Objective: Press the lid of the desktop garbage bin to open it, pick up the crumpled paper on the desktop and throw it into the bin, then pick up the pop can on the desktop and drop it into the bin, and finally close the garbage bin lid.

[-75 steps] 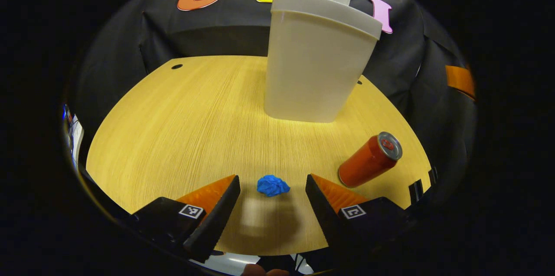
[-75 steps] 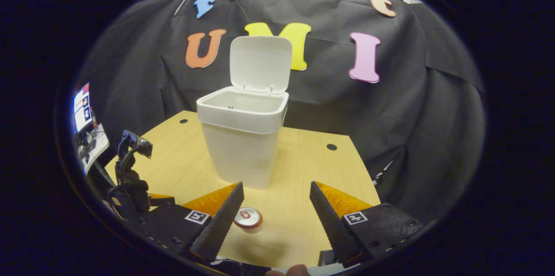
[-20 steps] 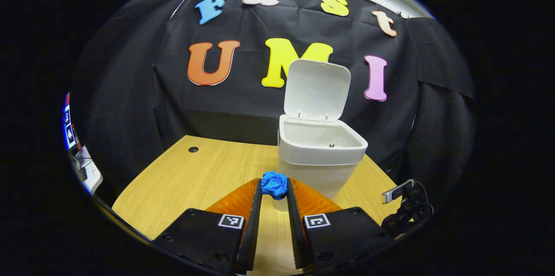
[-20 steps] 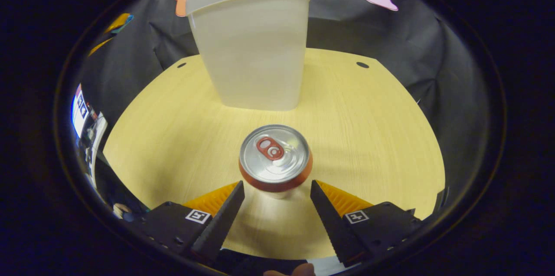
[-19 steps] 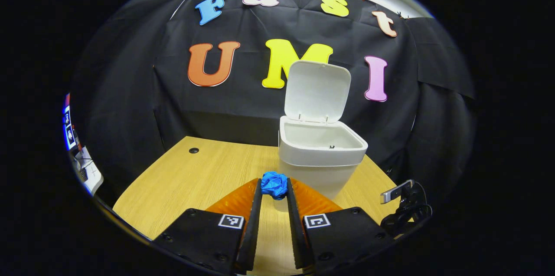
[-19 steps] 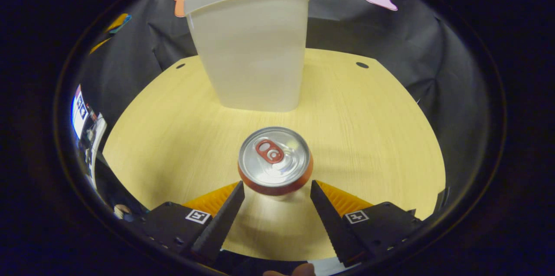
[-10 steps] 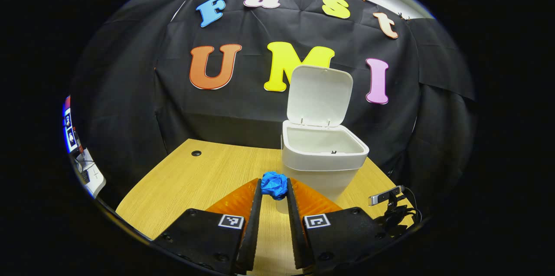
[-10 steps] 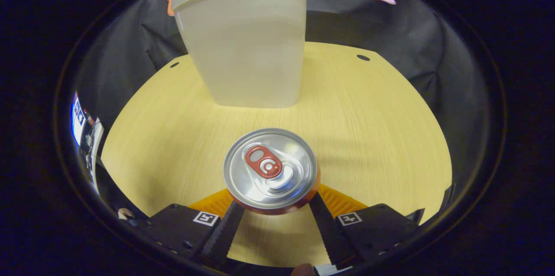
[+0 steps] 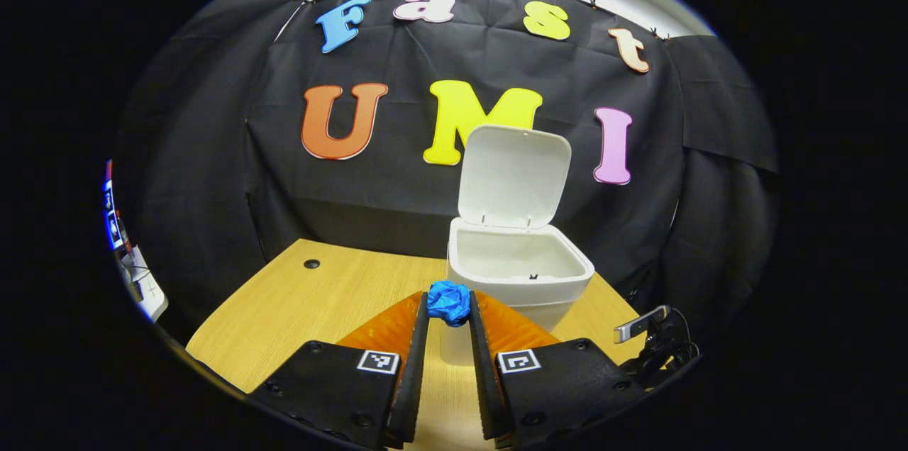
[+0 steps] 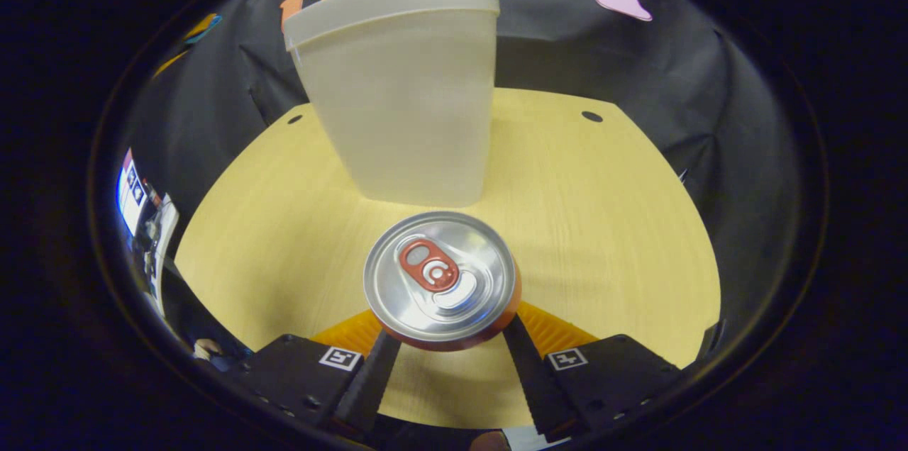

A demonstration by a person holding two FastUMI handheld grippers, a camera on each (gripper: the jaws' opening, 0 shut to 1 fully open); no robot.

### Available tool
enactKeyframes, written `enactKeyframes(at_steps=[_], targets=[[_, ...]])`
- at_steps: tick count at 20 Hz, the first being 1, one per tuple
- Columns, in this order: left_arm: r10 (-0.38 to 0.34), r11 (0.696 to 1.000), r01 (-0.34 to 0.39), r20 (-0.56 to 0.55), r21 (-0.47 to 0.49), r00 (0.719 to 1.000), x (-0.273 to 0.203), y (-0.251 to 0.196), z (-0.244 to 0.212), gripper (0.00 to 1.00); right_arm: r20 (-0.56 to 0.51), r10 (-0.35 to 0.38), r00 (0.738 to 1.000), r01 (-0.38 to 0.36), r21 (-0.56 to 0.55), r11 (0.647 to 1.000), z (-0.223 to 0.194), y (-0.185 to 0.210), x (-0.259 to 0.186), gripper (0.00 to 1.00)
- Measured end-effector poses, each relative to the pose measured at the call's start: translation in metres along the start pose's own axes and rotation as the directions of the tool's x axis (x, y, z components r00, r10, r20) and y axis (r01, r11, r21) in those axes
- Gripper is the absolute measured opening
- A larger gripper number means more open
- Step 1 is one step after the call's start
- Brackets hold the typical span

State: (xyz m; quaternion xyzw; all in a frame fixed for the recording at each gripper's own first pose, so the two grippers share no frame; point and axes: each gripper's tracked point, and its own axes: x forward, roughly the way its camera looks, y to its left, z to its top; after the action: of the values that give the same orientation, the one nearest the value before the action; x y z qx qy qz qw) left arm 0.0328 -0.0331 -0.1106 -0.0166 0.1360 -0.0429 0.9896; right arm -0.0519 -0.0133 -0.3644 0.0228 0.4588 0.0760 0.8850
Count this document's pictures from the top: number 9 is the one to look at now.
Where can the white box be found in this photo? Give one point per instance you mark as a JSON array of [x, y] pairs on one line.
[[149, 291]]

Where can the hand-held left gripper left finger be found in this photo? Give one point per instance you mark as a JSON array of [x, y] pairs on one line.
[[415, 366]]

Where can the wall poster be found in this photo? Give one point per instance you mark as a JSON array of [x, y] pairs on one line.
[[112, 224]]

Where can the silver device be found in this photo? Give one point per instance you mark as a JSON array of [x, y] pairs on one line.
[[638, 325]]

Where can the black backdrop cloth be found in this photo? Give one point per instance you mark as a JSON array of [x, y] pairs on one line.
[[397, 188]]

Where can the blue paper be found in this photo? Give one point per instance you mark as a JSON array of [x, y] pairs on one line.
[[449, 302]]

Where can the white desktop garbage bin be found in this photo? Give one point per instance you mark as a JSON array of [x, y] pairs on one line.
[[514, 174]]

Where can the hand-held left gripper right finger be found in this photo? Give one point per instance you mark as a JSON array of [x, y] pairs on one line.
[[486, 380]]

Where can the wooden desktop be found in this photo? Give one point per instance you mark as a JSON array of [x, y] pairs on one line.
[[319, 316]]

